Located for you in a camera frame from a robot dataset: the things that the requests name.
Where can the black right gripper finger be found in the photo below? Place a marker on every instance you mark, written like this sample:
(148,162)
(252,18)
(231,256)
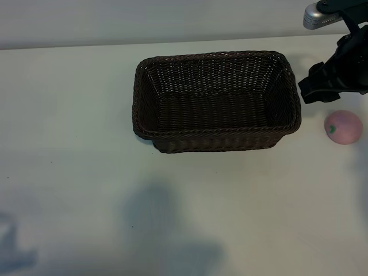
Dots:
(316,69)
(316,90)

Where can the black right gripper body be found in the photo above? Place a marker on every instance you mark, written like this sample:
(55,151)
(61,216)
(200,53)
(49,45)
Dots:
(350,66)

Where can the pink peach with green leaf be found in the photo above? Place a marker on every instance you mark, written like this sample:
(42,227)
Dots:
(345,128)

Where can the dark brown wicker basket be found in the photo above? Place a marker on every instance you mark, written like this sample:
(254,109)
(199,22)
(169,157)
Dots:
(201,115)

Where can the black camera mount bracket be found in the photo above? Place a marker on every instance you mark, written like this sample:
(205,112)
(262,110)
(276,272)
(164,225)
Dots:
(349,18)

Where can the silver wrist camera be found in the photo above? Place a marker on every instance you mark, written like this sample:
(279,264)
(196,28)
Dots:
(316,17)

